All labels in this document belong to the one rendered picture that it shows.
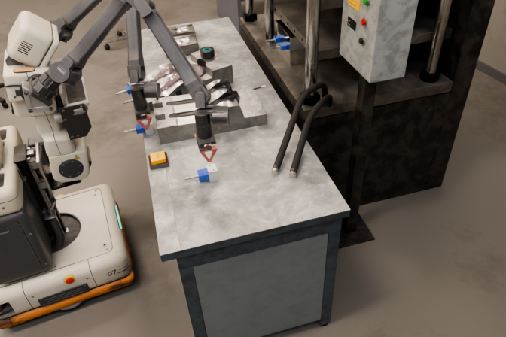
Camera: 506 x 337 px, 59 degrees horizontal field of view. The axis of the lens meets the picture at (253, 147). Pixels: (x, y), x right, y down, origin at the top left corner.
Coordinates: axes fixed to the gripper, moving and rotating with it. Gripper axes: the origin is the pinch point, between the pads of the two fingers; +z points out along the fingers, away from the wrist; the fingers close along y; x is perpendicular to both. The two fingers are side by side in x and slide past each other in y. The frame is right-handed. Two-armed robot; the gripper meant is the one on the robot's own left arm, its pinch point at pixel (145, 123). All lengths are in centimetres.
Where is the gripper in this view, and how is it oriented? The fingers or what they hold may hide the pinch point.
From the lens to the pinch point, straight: 211.3
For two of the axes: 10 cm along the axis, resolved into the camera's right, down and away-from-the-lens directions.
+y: -3.1, -5.7, 7.6
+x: -9.5, 2.4, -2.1
